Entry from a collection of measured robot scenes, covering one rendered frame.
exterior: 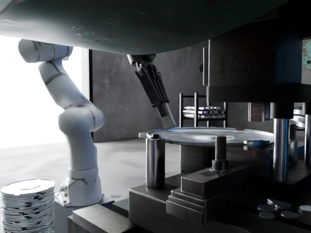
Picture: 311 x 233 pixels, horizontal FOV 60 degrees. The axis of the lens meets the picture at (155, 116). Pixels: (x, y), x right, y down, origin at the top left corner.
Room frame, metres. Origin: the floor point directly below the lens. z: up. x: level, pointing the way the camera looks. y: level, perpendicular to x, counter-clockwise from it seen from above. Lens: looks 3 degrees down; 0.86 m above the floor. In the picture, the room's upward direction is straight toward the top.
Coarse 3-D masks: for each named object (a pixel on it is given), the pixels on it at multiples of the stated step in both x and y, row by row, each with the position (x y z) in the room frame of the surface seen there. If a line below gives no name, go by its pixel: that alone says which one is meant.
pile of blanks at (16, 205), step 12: (48, 192) 1.54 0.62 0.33; (12, 204) 1.46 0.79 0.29; (24, 204) 1.45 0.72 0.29; (36, 204) 1.47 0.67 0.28; (48, 204) 1.53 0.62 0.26; (12, 216) 1.44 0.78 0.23; (24, 216) 1.46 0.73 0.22; (36, 216) 1.47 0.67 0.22; (48, 216) 1.53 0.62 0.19; (12, 228) 1.44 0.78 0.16; (24, 228) 1.46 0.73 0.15; (36, 228) 1.47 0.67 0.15; (48, 228) 1.53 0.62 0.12
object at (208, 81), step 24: (264, 24) 0.46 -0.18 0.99; (288, 24) 0.49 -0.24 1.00; (216, 48) 0.52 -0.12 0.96; (240, 48) 0.49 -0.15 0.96; (264, 48) 0.46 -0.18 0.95; (288, 48) 0.49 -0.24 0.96; (216, 72) 0.52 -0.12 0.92; (240, 72) 0.49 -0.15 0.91; (264, 72) 0.46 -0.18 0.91; (288, 72) 0.49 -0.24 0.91
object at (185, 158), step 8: (144, 136) 0.67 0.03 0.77; (184, 152) 0.61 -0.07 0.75; (192, 152) 0.59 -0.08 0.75; (200, 152) 0.58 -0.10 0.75; (208, 152) 0.57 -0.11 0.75; (184, 160) 0.61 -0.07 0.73; (192, 160) 0.59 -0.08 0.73; (200, 160) 0.58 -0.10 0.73; (208, 160) 0.57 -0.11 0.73; (184, 168) 0.61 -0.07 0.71; (192, 168) 0.59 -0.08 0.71; (200, 168) 0.57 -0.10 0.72
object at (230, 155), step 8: (272, 144) 0.51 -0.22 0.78; (288, 144) 0.52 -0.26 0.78; (296, 144) 0.55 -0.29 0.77; (232, 152) 0.49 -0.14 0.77; (240, 152) 0.48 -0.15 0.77; (248, 152) 0.47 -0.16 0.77; (256, 152) 0.46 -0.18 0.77; (264, 152) 0.45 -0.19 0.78; (272, 152) 0.46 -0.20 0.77; (288, 152) 0.52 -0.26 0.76; (296, 152) 0.55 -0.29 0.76; (240, 160) 0.48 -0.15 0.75; (248, 160) 0.47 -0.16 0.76; (256, 160) 0.46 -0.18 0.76; (264, 160) 0.45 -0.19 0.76; (272, 160) 0.46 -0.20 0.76; (288, 160) 0.52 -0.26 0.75; (296, 160) 0.55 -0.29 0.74; (256, 168) 0.46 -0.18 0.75; (264, 168) 0.45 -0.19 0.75; (272, 168) 0.46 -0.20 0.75
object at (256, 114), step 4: (252, 104) 0.52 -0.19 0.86; (256, 104) 0.52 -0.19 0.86; (260, 104) 0.51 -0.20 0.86; (252, 108) 0.52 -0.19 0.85; (256, 108) 0.52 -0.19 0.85; (260, 108) 0.51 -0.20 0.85; (252, 112) 0.52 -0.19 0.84; (256, 112) 0.52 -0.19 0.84; (260, 112) 0.51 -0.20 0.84; (252, 116) 0.52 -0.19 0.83; (256, 116) 0.52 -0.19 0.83; (260, 116) 0.51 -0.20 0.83; (252, 120) 0.52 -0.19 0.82; (256, 120) 0.52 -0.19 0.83; (260, 120) 0.51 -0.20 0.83; (264, 120) 0.54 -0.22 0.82; (268, 120) 0.54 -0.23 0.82
